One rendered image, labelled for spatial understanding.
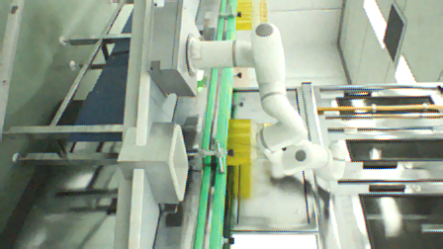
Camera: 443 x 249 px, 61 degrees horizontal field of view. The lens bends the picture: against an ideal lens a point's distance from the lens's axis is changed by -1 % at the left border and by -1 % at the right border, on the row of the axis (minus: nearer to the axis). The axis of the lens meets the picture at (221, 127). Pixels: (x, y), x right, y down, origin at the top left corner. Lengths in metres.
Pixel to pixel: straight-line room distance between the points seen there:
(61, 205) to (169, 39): 0.92
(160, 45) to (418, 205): 1.19
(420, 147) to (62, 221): 1.63
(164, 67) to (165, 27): 0.14
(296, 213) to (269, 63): 0.65
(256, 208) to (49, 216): 0.88
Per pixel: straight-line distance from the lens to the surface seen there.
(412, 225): 1.69
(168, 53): 1.25
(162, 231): 1.34
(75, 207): 1.79
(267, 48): 1.21
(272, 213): 1.56
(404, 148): 1.95
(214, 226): 1.34
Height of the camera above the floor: 1.11
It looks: 6 degrees down
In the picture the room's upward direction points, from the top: 89 degrees clockwise
